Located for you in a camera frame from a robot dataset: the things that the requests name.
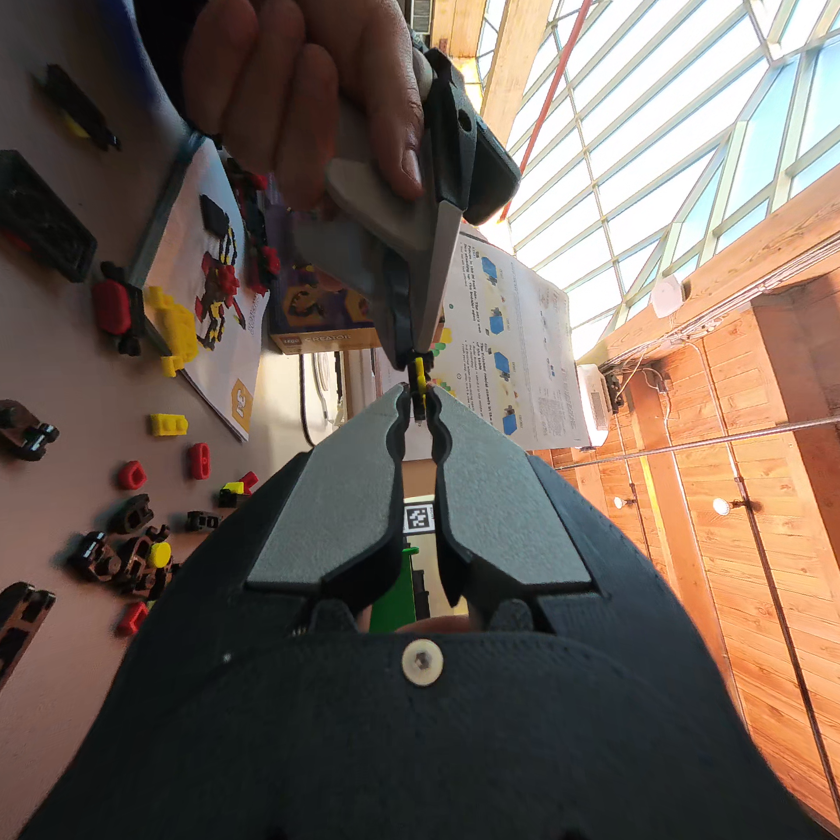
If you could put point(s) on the pile of lego pieces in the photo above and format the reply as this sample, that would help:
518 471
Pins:
46 217

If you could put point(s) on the open spider instruction booklet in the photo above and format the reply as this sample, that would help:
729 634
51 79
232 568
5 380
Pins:
184 264

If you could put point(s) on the green plastic bin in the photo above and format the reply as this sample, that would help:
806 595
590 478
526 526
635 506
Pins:
392 597

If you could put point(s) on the red yellow black lego model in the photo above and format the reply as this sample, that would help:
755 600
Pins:
216 284

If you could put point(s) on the person's left hand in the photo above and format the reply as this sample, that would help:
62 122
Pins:
302 79

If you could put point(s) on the small marker tag card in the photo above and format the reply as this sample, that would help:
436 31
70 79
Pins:
419 518

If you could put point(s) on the person's left forearm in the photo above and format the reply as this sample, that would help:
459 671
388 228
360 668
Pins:
163 47

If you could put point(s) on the purple lego set box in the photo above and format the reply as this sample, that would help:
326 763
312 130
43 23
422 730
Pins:
316 310

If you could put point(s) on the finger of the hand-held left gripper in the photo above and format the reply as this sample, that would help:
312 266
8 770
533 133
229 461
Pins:
439 264
392 302

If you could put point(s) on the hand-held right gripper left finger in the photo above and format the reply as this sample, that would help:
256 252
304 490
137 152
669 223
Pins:
328 518

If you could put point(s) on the printed instruction sheet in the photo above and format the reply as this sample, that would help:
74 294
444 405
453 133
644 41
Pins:
518 355

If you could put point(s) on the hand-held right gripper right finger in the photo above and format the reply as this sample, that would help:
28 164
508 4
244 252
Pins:
513 518

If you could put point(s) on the black red lego leg piece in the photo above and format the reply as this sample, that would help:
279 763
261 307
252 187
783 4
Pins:
421 374

